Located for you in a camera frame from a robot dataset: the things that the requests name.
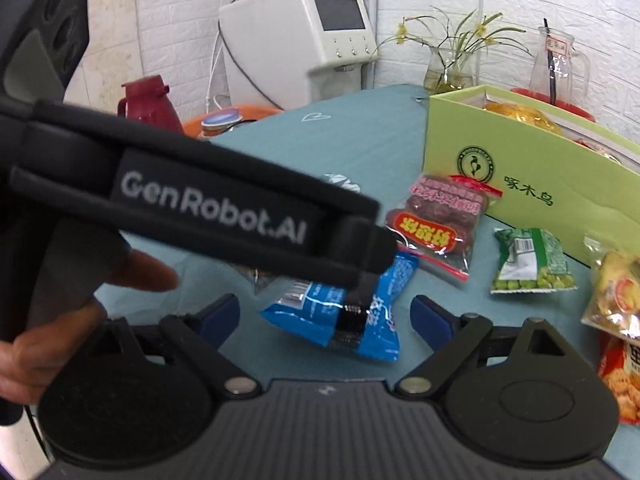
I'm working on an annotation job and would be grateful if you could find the green cardboard box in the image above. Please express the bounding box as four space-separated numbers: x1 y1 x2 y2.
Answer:
422 85 640 281

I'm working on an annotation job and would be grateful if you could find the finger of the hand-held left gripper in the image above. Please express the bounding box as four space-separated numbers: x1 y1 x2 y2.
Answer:
332 217 399 351

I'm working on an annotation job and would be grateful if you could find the dark red date packet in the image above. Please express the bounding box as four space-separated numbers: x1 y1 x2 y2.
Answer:
385 174 503 282

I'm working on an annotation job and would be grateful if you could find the person's left hand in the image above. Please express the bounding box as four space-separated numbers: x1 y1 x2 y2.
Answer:
0 249 181 407

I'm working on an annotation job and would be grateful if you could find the orange biscuit packet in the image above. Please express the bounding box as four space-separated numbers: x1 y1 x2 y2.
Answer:
597 335 640 424

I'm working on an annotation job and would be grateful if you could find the yellow flower plant in vase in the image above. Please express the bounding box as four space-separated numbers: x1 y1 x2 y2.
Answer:
379 6 534 96

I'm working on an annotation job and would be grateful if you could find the teal heart print tablecloth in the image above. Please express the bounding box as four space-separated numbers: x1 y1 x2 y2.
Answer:
95 82 640 480

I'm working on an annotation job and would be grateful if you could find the jar with blue lid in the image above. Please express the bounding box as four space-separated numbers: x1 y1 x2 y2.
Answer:
199 110 244 139

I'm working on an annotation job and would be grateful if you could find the red thermos jug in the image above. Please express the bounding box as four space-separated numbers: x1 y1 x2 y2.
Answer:
117 75 184 134

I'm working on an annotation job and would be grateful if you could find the orange basin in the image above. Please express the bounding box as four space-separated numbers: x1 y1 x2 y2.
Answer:
182 104 286 137

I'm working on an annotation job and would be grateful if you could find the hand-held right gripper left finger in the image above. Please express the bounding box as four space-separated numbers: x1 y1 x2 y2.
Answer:
95 294 263 401

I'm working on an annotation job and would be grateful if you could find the white water dispenser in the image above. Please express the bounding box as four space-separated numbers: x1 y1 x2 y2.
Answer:
218 0 379 112

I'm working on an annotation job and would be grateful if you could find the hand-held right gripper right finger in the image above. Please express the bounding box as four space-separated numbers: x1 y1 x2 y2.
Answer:
395 295 571 401

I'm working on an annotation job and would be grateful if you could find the glass pitcher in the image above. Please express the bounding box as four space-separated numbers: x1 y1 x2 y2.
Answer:
529 19 592 107

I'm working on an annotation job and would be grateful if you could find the green pea snack packet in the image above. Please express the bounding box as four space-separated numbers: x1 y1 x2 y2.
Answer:
490 227 579 295

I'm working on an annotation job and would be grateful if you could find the yellow clear snack packet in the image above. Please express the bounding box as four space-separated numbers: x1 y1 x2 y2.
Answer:
581 249 640 342

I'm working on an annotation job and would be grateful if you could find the blue snack packet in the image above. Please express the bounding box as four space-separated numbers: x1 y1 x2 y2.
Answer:
260 252 421 362

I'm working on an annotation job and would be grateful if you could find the red tray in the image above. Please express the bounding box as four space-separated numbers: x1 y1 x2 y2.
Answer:
510 87 597 123

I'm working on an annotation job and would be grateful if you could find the silver snack packet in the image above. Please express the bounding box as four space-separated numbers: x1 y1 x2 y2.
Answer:
320 174 362 194

